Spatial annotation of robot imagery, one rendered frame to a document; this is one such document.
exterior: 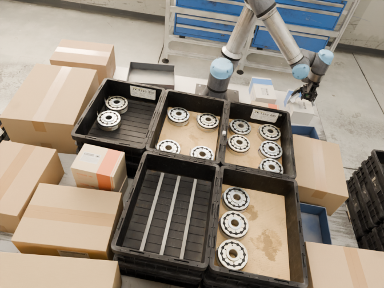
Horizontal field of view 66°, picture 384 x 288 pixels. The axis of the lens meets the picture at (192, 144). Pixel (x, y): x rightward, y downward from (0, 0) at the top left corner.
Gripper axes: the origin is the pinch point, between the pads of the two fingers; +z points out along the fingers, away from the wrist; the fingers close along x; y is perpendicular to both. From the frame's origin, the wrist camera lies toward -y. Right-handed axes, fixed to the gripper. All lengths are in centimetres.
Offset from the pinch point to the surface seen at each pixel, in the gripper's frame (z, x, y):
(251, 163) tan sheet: -7, -33, 55
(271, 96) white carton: -2.8, -17.2, -0.6
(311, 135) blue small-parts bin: 4.2, 5.0, 19.7
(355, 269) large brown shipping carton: -14, -4, 99
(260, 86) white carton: -2.8, -23.2, -9.1
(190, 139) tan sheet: -7, -61, 45
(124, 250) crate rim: -17, -77, 103
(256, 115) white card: -12.3, -30.6, 28.7
